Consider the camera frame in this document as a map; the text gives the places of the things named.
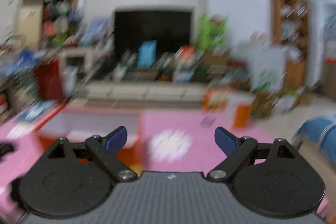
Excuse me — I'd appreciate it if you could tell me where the blue book on stand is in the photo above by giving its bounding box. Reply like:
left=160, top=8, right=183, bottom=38
left=137, top=40, right=157, bottom=68

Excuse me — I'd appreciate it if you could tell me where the orange white storage box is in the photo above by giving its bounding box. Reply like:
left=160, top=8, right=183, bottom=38
left=203, top=86, right=256, bottom=128

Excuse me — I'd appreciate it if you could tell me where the beige air conditioner unit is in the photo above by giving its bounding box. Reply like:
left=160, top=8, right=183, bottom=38
left=18, top=0, right=44, bottom=51

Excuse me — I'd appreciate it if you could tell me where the low white tv bench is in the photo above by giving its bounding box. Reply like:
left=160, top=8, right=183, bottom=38
left=85, top=81, right=208, bottom=109

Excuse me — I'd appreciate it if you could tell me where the green toy box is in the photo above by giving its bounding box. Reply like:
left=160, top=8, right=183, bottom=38
left=198, top=15, right=228, bottom=51

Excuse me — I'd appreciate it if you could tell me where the pink flower tablecloth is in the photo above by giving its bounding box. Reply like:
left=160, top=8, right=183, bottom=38
left=0, top=108, right=330, bottom=224

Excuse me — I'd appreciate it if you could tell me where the blue cushion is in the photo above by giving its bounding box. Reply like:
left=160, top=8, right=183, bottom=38
left=294, top=114, right=336, bottom=164

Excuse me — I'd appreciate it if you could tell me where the black television screen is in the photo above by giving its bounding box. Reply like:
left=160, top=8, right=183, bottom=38
left=113, top=9, right=192, bottom=56

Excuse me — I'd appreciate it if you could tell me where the cluttered toy shelf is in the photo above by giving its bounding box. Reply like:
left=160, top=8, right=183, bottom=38
left=42, top=0, right=85, bottom=48

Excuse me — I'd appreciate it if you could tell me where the red box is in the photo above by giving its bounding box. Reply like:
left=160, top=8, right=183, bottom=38
left=34, top=58, right=65, bottom=103

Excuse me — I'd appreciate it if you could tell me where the wooden display cabinet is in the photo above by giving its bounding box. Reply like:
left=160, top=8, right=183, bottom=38
left=270, top=0, right=309, bottom=91

